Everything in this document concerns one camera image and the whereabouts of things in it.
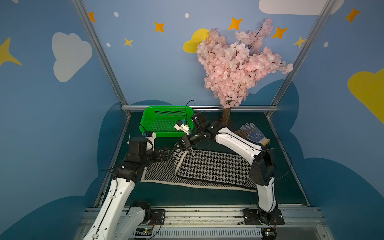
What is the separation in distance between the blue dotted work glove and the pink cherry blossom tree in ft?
1.32

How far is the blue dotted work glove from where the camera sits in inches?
42.0

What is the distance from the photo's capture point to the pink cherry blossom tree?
66 cm
